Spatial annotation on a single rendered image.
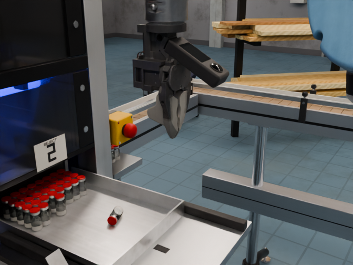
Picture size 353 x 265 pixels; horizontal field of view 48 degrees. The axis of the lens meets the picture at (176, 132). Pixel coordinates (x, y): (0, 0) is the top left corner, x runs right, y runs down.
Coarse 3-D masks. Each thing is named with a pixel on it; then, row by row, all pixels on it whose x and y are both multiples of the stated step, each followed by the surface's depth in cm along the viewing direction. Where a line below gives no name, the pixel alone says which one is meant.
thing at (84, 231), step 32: (96, 192) 97; (128, 192) 95; (0, 224) 80; (64, 224) 84; (96, 224) 84; (128, 224) 84; (160, 224) 79; (64, 256) 71; (96, 256) 74; (128, 256) 71
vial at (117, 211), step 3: (117, 207) 86; (120, 207) 86; (114, 210) 85; (117, 210) 85; (120, 210) 86; (111, 213) 84; (114, 213) 84; (117, 213) 84; (120, 213) 85; (114, 216) 83; (117, 216) 84; (117, 219) 84
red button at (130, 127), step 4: (128, 124) 104; (132, 124) 104; (124, 128) 104; (128, 128) 103; (132, 128) 104; (136, 128) 105; (124, 132) 104; (128, 132) 103; (132, 132) 104; (136, 132) 105; (128, 136) 104; (132, 136) 104
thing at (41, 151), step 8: (64, 136) 88; (40, 144) 82; (48, 144) 84; (56, 144) 86; (64, 144) 88; (40, 152) 83; (56, 152) 86; (64, 152) 89; (40, 160) 83; (56, 160) 87; (40, 168) 83
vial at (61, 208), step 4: (56, 196) 86; (60, 196) 86; (64, 196) 87; (56, 200) 86; (60, 200) 86; (64, 200) 87; (56, 204) 86; (60, 204) 86; (64, 204) 86; (56, 208) 86; (60, 208) 86; (64, 208) 87; (56, 212) 87; (60, 212) 86; (64, 212) 87
